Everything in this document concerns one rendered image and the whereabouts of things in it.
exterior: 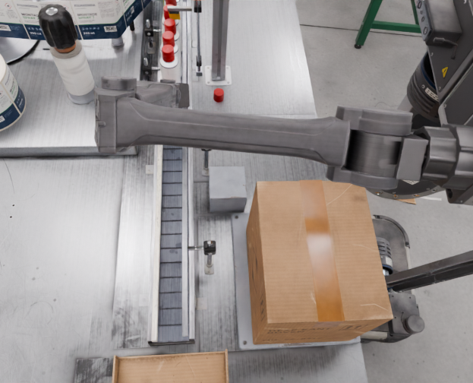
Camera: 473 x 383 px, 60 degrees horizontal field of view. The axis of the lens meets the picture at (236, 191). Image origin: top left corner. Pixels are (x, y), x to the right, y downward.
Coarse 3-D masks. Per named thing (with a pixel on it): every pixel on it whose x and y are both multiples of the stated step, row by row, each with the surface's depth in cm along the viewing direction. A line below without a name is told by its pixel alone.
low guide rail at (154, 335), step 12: (156, 180) 112; (156, 192) 110; (156, 204) 108; (156, 216) 107; (156, 228) 105; (156, 240) 103; (156, 252) 102; (156, 264) 100; (156, 276) 99; (156, 288) 98; (156, 300) 96; (156, 312) 95; (156, 324) 94; (156, 336) 93
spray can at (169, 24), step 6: (168, 18) 117; (168, 24) 116; (174, 24) 116; (168, 30) 117; (174, 30) 118; (180, 48) 124; (180, 54) 126; (180, 60) 128; (180, 66) 130; (180, 72) 132
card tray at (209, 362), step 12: (120, 360) 97; (132, 360) 97; (144, 360) 98; (156, 360) 98; (168, 360) 98; (180, 360) 98; (192, 360) 98; (204, 360) 98; (216, 360) 99; (120, 372) 96; (132, 372) 96; (144, 372) 96; (156, 372) 97; (168, 372) 97; (180, 372) 97; (192, 372) 97; (204, 372) 97; (216, 372) 97; (228, 372) 94
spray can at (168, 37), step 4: (164, 32) 114; (168, 32) 114; (164, 36) 113; (168, 36) 114; (172, 36) 114; (164, 40) 114; (168, 40) 114; (172, 40) 114; (164, 44) 115; (168, 44) 115; (172, 44) 115; (176, 44) 118; (160, 48) 117; (176, 48) 117; (176, 52) 118; (176, 56) 119; (180, 76) 127; (180, 80) 128
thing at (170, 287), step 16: (176, 160) 119; (176, 176) 116; (176, 192) 114; (176, 208) 112; (176, 224) 110; (160, 240) 107; (176, 240) 107; (160, 256) 105; (176, 256) 105; (160, 272) 103; (176, 272) 103; (160, 288) 101; (176, 288) 102; (160, 304) 100; (176, 304) 100; (160, 320) 98; (176, 320) 98; (160, 336) 96; (176, 336) 96
